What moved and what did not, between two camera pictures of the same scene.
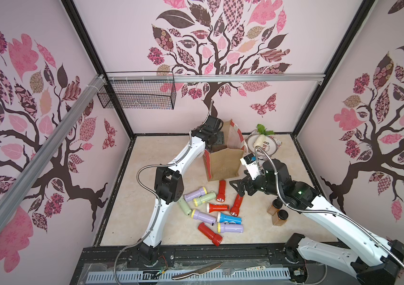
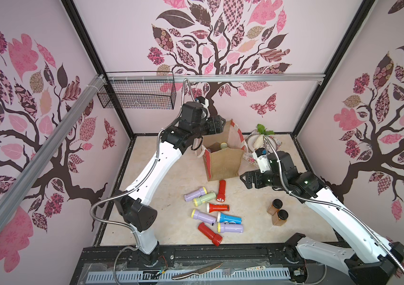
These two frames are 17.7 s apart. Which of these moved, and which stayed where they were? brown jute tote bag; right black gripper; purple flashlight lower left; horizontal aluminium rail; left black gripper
Moved: left black gripper; right black gripper
Stayed: horizontal aluminium rail; purple flashlight lower left; brown jute tote bag
